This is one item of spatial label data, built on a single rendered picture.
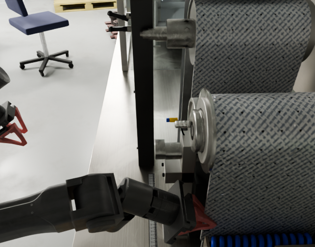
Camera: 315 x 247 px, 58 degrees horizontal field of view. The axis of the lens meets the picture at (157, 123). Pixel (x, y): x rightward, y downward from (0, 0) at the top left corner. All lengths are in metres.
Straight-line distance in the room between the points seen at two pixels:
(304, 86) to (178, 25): 0.40
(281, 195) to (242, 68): 0.28
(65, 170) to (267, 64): 1.85
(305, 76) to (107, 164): 0.64
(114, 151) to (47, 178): 1.32
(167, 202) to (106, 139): 0.57
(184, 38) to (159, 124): 0.51
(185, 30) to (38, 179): 1.83
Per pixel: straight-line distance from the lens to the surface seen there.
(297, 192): 0.58
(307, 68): 0.87
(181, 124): 0.51
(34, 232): 0.49
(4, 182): 2.37
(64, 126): 2.72
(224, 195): 0.53
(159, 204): 0.51
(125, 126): 1.10
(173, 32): 0.65
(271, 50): 0.66
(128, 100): 1.26
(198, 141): 0.47
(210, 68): 0.64
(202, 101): 0.49
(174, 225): 0.53
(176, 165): 0.59
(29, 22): 3.67
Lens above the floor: 1.55
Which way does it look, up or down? 36 degrees down
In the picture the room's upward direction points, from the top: straight up
